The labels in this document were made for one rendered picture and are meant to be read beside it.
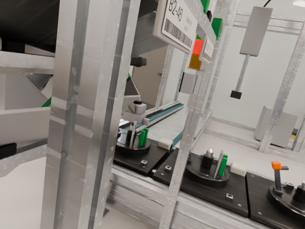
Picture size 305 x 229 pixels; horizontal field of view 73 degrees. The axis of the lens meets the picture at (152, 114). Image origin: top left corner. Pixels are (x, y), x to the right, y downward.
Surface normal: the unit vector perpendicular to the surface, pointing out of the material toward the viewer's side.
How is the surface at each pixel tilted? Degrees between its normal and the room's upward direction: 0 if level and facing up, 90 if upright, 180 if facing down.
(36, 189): 0
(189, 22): 90
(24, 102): 90
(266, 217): 0
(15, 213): 0
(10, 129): 135
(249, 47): 90
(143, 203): 90
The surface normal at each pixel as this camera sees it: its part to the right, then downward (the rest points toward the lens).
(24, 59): 0.91, 0.28
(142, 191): -0.37, 0.15
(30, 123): 0.44, 0.88
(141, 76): -0.63, 0.06
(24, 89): 0.73, 0.31
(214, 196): 0.21, -0.95
